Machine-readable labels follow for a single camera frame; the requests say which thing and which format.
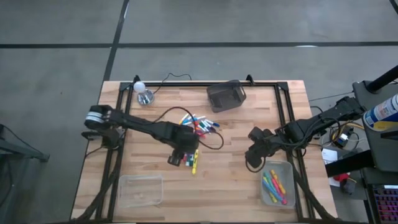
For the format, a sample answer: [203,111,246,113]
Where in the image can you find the blue white power box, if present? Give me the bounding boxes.
[335,132,354,149]

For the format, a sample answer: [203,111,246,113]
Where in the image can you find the grey metal stand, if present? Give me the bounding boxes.
[0,123,50,163]

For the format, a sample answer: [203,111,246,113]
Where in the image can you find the pink highlighter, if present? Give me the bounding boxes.
[271,177,288,205]

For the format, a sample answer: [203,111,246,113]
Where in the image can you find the black lamp cable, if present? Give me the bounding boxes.
[154,73,193,94]

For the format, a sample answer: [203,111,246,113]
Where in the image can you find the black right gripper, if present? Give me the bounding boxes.
[244,126,276,169]

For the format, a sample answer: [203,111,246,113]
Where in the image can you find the white blue wipes canister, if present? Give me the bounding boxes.
[363,93,398,132]

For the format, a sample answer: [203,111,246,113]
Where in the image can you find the blue highlighter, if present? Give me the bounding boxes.
[262,179,283,202]

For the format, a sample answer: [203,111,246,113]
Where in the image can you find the white paper sheet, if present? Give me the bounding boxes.
[321,147,339,166]

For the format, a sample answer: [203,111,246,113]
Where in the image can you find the white bulb table lamp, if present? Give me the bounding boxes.
[133,81,155,106]

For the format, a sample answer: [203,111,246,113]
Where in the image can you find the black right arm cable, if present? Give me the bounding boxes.
[244,116,343,174]

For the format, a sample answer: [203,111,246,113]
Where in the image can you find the black stand crossbar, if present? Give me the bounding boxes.
[325,149,376,178]

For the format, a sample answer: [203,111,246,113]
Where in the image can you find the black backlit keyboard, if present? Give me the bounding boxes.
[371,184,398,224]

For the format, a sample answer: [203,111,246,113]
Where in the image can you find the black sleeved cable bundle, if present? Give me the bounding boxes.
[71,149,125,223]
[292,169,335,223]

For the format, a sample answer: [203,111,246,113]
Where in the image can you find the dark smoky plastic bin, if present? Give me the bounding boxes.
[206,79,247,113]

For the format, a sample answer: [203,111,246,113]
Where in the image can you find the white plastic bin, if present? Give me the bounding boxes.
[260,160,296,209]

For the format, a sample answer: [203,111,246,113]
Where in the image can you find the black stand pole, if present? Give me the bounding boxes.
[366,64,398,93]

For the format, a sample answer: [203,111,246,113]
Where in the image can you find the small red object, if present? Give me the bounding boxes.
[333,173,351,183]

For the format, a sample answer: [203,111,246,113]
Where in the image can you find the grey stand shelf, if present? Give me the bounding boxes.
[352,80,398,174]

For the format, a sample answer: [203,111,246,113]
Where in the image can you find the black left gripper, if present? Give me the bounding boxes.
[167,132,200,167]

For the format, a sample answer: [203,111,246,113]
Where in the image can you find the small black object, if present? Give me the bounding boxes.
[340,179,357,195]

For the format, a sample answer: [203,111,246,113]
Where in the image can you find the orange-yellow highlighter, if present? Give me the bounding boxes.
[269,169,286,195]

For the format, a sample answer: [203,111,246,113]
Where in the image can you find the yellow floor cable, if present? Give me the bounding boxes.
[329,120,365,141]

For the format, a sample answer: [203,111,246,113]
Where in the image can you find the clear plastic bin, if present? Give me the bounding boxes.
[118,174,164,208]

